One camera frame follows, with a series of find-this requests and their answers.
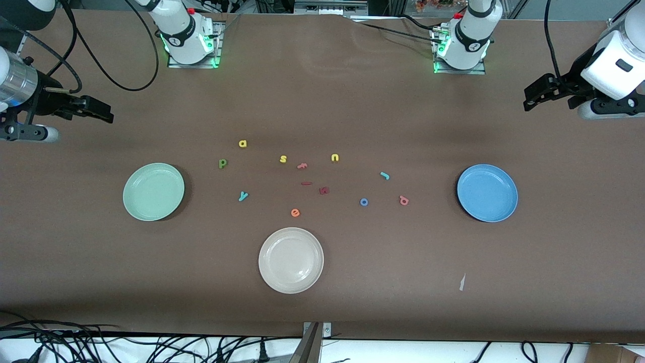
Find light green plate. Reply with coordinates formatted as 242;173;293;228
122;162;185;222

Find blue plate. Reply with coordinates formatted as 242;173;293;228
457;164;519;223

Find orange artificial flowers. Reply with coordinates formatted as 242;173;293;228
414;0;454;13

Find grey device housing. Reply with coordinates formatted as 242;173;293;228
294;0;369;16

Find white plate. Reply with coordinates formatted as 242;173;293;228
258;227;325;294

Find brown cardboard box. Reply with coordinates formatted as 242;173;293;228
587;343;645;363

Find grey metal bar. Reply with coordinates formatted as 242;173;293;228
288;323;321;363

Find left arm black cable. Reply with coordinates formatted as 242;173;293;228
543;0;570;81

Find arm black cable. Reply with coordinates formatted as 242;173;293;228
543;0;570;81
0;0;160;94

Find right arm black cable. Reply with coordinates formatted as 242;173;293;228
0;0;160;94

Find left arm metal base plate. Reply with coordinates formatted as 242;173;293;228
432;25;487;75

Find black tabletop cable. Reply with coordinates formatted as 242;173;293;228
348;18;439;41

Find tangled black floor cables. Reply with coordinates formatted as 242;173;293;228
0;313;303;363

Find metal table edge bracket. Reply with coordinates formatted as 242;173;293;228
302;322;332;339

